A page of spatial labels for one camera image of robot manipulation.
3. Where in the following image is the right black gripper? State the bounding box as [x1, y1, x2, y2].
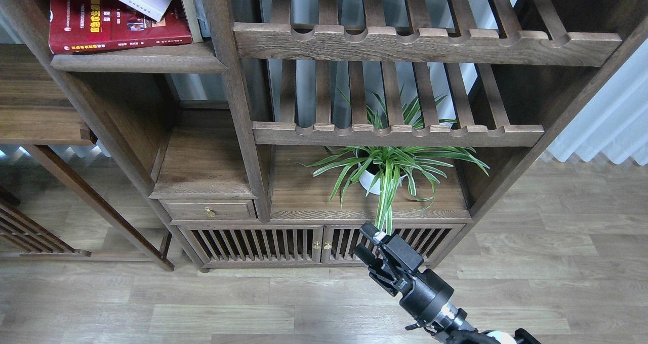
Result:
[354, 221, 455, 329]

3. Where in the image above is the red cover book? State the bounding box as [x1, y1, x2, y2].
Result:
[49, 0, 192, 55]

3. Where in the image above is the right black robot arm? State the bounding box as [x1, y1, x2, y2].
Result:
[354, 222, 539, 343]

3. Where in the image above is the right slatted cabinet door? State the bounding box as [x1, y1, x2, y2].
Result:
[314, 224, 463, 267]

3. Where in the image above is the slatted cabinet door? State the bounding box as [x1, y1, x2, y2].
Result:
[314, 224, 463, 267]
[181, 225, 323, 267]

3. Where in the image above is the white plant pot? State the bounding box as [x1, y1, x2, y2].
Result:
[359, 163, 386, 196]

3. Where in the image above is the spider plant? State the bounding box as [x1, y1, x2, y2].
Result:
[310, 146, 489, 234]

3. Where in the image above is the left slatted cabinet door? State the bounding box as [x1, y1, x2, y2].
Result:
[181, 225, 323, 267]

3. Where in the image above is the dark wooden bookshelf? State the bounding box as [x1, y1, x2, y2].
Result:
[2, 0, 646, 270]

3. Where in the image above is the small wooden drawer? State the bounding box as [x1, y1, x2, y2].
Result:
[160, 199, 257, 221]

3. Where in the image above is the white curtain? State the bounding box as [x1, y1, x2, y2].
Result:
[541, 41, 647, 166]

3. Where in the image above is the white upright book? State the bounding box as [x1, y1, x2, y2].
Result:
[193, 0, 211, 39]

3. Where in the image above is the brown upright book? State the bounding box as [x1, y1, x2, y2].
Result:
[181, 0, 204, 43]

